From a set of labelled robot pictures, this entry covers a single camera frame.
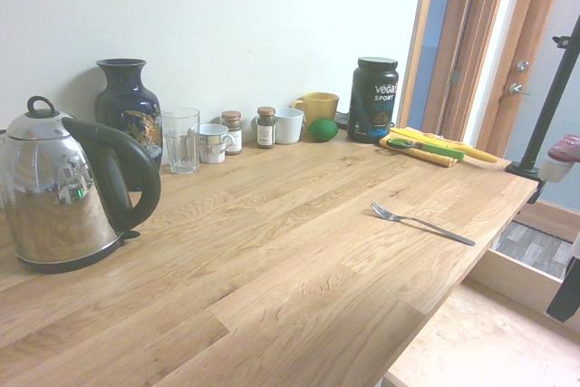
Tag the black camera stand clamp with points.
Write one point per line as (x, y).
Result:
(551, 101)

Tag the green lime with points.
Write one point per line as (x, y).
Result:
(322, 129)

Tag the glass spice jar copper lid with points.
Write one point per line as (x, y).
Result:
(233, 133)
(265, 131)

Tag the dark blue floral vase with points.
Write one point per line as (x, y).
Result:
(122, 101)

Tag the silver metal fork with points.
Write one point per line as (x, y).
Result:
(384, 214)

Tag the grey blue door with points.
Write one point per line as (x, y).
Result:
(544, 20)

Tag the black Vega protein tub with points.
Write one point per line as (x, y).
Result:
(371, 101)

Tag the wooden door frame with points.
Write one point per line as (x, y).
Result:
(462, 42)

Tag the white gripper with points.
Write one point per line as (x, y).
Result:
(576, 246)

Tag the large open wooden drawer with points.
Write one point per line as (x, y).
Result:
(498, 341)

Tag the clear drinking glass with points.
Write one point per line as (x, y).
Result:
(180, 142)

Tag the plain white cup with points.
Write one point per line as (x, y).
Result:
(290, 126)

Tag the white and red object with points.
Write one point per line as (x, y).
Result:
(555, 167)

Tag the stainless steel electric kettle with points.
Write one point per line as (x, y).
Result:
(54, 178)

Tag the silver deadbolt lock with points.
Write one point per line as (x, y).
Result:
(523, 65)

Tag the yellow folded cloth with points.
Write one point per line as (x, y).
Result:
(417, 154)

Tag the white patterned ceramic cup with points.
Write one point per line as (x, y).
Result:
(212, 142)

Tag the yellow ceramic mug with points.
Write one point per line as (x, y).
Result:
(321, 108)

